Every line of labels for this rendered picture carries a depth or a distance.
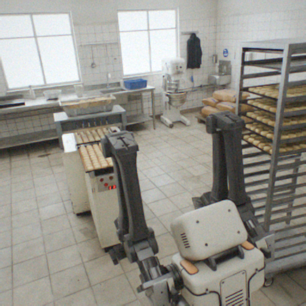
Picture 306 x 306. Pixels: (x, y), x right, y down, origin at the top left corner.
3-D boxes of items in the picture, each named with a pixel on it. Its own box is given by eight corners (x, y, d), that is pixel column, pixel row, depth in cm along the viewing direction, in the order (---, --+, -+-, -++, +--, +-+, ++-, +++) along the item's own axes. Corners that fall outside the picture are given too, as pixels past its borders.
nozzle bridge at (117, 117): (59, 143, 323) (53, 113, 309) (121, 132, 344) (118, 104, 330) (61, 153, 294) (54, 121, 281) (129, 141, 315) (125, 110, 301)
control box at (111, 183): (98, 190, 247) (95, 176, 242) (125, 184, 254) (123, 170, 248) (98, 192, 244) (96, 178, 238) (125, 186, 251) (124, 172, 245)
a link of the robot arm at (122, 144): (109, 139, 85) (140, 132, 89) (99, 134, 97) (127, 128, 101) (133, 268, 97) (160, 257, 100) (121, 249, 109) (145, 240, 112)
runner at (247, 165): (235, 170, 232) (236, 167, 231) (233, 169, 235) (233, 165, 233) (303, 158, 247) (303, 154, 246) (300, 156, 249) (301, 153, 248)
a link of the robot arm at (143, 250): (141, 266, 93) (156, 260, 95) (130, 236, 98) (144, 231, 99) (137, 271, 101) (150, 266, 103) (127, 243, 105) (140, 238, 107)
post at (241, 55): (229, 241, 264) (242, 42, 196) (228, 239, 267) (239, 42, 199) (232, 240, 265) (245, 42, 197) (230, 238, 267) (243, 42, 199)
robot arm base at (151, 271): (141, 290, 88) (176, 275, 92) (132, 263, 91) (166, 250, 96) (137, 293, 95) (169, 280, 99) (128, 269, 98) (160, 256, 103)
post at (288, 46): (260, 278, 224) (288, 43, 156) (257, 275, 227) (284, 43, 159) (263, 277, 225) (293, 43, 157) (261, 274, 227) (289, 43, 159)
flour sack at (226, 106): (229, 114, 547) (230, 106, 541) (214, 110, 581) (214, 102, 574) (256, 107, 579) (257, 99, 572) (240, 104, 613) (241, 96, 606)
